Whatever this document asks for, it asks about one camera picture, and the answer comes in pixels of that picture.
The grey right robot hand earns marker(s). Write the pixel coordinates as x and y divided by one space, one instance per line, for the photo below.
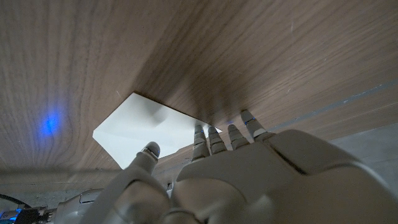
73 207

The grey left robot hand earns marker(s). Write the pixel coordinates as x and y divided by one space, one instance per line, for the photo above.
248 186

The cream paper envelope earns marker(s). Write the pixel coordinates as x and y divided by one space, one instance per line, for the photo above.
133 130

